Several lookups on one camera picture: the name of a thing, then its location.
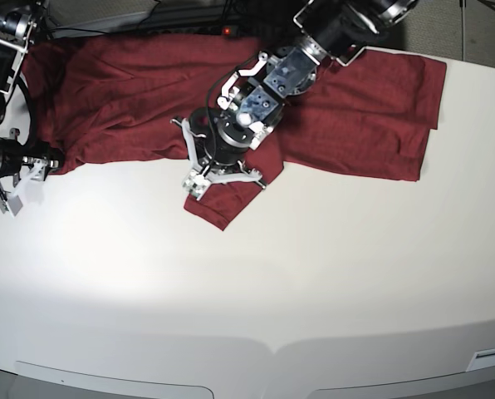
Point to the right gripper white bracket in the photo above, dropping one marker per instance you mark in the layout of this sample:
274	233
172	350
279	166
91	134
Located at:
22	166

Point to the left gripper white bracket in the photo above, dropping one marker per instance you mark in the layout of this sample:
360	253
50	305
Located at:
225	152

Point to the dark red long-sleeve shirt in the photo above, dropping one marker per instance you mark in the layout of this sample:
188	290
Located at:
111	98

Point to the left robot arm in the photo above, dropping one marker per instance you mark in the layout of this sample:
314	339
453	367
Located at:
250	98

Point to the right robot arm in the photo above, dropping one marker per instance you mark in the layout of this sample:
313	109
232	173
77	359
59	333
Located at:
20	22

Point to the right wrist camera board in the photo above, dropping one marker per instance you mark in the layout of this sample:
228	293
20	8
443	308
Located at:
11	205

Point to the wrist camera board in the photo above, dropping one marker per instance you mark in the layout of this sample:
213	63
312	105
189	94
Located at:
11	205
196	184

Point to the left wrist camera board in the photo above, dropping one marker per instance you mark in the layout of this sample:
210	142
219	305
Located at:
196	184

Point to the white power strip red switch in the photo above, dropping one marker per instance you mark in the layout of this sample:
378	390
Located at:
214	30

